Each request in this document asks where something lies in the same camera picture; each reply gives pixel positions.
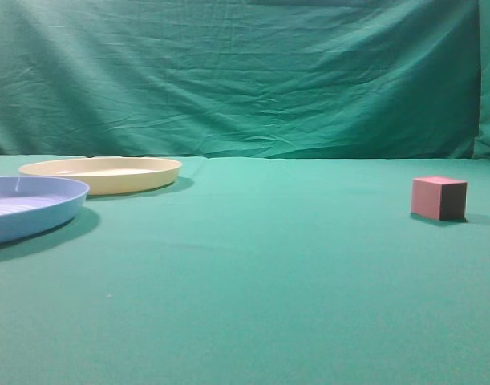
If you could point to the pink cube block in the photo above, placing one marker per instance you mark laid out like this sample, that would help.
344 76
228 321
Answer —
439 198

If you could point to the cream yellow plastic plate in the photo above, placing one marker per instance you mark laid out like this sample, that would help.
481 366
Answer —
111 175

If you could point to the light blue plastic plate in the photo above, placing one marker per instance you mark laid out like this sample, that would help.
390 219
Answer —
34 204

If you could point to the green table cloth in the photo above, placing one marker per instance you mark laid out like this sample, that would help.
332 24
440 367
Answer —
250 271

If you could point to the green backdrop cloth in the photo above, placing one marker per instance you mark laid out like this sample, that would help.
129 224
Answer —
261 79

